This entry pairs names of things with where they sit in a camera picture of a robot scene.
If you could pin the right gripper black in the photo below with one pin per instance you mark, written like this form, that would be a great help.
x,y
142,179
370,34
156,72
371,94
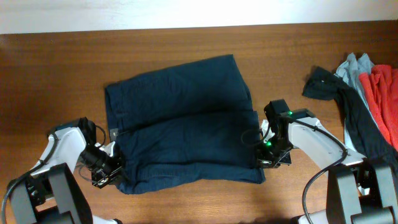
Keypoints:
x,y
263,161

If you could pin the red garment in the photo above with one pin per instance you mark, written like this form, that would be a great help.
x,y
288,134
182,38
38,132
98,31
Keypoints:
x,y
380,89

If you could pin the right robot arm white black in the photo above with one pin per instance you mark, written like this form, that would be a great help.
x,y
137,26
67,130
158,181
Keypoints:
x,y
359,190

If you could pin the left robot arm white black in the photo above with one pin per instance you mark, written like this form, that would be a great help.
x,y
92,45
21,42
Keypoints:
x,y
49,193

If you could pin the black garment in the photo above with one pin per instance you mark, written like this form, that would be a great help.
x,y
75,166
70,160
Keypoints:
x,y
365,136

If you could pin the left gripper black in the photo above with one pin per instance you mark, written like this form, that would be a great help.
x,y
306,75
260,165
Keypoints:
x,y
100,182

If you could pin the light grey garment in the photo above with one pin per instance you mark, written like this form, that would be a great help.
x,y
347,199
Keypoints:
x,y
350,70

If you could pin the navy blue shorts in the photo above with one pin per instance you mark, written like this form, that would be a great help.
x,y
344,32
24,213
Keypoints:
x,y
184,123

